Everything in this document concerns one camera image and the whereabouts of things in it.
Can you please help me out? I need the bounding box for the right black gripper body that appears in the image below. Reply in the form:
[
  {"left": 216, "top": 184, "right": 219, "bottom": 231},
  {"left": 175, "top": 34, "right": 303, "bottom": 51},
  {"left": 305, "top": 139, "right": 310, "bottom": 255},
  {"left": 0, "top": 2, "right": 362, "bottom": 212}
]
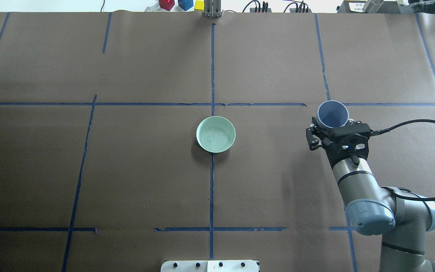
[{"left": 318, "top": 122, "right": 372, "bottom": 168}]

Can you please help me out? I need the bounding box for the blue-grey plastic cup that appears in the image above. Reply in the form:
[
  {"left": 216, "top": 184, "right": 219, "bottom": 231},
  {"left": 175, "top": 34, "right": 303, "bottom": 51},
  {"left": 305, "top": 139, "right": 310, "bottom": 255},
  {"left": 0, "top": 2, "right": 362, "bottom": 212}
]
[{"left": 316, "top": 100, "right": 349, "bottom": 129}]

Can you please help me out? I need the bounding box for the mint green bowl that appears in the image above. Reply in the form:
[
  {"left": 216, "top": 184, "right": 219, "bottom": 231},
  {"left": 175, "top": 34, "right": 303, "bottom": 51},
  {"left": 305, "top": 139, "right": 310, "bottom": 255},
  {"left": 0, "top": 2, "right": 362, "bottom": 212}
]
[{"left": 196, "top": 116, "right": 236, "bottom": 154}]

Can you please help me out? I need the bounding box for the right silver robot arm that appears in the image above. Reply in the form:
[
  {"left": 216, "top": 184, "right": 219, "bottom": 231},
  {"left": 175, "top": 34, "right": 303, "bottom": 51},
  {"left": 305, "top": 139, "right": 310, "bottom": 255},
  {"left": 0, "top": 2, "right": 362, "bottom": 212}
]
[{"left": 306, "top": 117, "right": 435, "bottom": 272}]

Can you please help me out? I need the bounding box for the small metal cup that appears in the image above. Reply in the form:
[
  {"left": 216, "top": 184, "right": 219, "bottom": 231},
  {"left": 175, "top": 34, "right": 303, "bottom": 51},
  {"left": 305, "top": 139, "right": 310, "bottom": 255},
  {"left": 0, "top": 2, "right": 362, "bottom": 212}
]
[{"left": 362, "top": 0, "right": 384, "bottom": 14}]

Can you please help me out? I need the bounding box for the black power strip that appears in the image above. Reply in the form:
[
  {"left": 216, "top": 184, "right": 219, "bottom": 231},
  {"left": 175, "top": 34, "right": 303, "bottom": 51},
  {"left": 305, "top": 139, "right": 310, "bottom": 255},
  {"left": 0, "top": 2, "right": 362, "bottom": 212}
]
[
  {"left": 246, "top": 0, "right": 272, "bottom": 13},
  {"left": 295, "top": 1, "right": 310, "bottom": 13}
]

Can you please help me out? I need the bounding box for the yellow cube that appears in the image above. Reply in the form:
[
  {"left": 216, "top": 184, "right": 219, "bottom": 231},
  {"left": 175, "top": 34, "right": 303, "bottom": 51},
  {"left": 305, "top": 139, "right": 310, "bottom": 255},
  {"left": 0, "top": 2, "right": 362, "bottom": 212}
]
[{"left": 194, "top": 0, "right": 204, "bottom": 11}]

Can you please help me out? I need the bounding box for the blue cube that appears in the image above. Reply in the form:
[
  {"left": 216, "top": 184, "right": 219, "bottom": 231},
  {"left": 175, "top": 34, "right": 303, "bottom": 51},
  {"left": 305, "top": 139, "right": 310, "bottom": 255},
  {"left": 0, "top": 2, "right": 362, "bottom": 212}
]
[{"left": 178, "top": 0, "right": 194, "bottom": 11}]

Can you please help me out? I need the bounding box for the red cube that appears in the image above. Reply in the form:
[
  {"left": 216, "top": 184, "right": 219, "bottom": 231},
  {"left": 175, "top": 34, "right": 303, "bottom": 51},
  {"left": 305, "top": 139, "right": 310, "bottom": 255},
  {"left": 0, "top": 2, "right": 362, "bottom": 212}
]
[{"left": 158, "top": 0, "right": 175, "bottom": 11}]

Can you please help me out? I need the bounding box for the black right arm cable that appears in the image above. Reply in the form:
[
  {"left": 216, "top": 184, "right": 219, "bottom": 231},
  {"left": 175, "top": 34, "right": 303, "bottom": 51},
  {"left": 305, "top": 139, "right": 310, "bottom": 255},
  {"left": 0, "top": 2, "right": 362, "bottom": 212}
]
[{"left": 369, "top": 119, "right": 435, "bottom": 201}]

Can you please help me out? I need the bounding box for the white camera stand column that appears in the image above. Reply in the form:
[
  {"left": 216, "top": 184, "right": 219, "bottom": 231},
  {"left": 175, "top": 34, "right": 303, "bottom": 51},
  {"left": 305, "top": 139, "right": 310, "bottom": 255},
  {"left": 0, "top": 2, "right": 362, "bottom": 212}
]
[{"left": 160, "top": 260, "right": 260, "bottom": 272}]

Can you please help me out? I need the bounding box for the aluminium frame post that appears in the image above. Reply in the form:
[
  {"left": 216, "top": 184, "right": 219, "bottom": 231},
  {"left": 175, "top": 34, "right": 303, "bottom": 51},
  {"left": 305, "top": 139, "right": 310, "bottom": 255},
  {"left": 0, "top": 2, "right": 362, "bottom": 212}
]
[{"left": 202, "top": 0, "right": 223, "bottom": 18}]

